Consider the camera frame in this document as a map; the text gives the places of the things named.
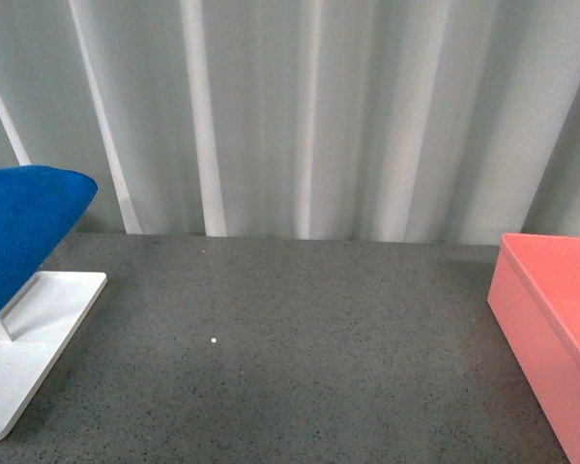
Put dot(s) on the blue microfiber cloth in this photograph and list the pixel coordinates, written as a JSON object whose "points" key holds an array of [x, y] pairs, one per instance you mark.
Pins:
{"points": [[39, 206]]}

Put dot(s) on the pink plastic box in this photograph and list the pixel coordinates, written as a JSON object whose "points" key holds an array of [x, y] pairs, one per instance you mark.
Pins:
{"points": [[535, 297]]}

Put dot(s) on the white towel rack stand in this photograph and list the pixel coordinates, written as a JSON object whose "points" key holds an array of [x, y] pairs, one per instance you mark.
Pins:
{"points": [[35, 328]]}

